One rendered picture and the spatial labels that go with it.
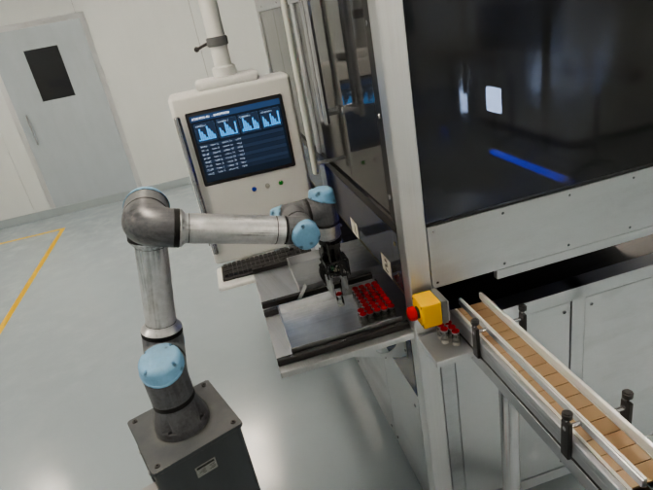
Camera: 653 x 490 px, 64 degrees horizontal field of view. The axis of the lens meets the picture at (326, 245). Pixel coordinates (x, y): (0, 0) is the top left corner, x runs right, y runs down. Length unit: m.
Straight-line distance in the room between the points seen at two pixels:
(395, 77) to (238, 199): 1.21
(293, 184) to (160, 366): 1.15
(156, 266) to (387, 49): 0.80
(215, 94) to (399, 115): 1.09
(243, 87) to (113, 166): 4.89
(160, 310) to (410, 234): 0.71
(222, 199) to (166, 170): 4.67
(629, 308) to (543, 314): 0.32
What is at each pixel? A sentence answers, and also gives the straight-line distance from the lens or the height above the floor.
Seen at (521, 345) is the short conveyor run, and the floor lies 0.93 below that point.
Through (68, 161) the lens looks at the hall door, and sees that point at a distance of 7.06.
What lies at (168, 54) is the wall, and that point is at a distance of 6.76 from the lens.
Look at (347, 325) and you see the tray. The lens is 1.62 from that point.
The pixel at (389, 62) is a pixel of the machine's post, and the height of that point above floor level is 1.63.
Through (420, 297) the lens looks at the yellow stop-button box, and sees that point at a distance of 1.42.
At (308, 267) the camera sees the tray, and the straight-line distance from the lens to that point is 2.00.
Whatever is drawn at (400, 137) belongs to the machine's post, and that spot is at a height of 1.46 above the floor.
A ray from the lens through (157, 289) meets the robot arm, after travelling 1.49.
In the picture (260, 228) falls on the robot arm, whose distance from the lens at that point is 1.32.
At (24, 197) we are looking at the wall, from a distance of 7.31.
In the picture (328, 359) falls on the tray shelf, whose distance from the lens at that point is 1.51.
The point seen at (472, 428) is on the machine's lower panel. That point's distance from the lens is 1.86.
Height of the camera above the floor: 1.78
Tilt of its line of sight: 24 degrees down
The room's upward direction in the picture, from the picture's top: 11 degrees counter-clockwise
